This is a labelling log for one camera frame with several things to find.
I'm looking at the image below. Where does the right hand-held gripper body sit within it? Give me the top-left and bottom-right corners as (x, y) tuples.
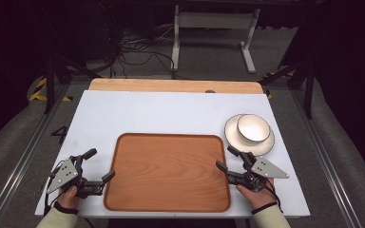
(226, 151), (290, 194)

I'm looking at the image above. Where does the black tripod stand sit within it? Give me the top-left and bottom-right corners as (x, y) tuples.
(259, 60), (316, 120)
(42, 47), (103, 116)

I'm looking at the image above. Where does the person's left hand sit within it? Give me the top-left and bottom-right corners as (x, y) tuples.
(56, 184), (81, 211)

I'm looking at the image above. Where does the person's right hand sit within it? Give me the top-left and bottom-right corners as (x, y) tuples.
(236, 179), (279, 211)

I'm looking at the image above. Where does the white bowl with dark rim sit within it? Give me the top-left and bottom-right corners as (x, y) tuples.
(237, 113), (271, 143)

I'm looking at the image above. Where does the yellow black hazard tape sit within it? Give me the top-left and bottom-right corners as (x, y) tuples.
(28, 77), (74, 103)

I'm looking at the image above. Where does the aluminium rail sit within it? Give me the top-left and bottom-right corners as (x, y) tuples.
(290, 89), (364, 228)
(0, 84), (71, 228)

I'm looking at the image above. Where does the bundle of floor cables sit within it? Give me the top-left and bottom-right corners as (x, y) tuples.
(85, 25), (189, 80)

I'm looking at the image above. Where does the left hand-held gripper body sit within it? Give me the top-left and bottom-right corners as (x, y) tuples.
(46, 154), (106, 200)

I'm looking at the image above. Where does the white plate with dark rim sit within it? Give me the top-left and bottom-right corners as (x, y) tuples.
(223, 113), (276, 157)

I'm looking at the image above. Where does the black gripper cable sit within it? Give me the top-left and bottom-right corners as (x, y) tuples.
(261, 181), (284, 214)
(43, 160), (65, 217)

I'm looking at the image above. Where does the black wristband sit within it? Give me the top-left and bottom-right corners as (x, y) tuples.
(53, 201), (80, 216)
(250, 201), (279, 216)

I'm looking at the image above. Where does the white board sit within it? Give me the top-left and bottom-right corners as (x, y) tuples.
(34, 89), (311, 219)

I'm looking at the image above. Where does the white metal stand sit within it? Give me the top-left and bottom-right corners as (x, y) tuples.
(170, 4), (261, 74)

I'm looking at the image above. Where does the wooden tray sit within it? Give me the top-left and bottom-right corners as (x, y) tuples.
(103, 132), (232, 214)

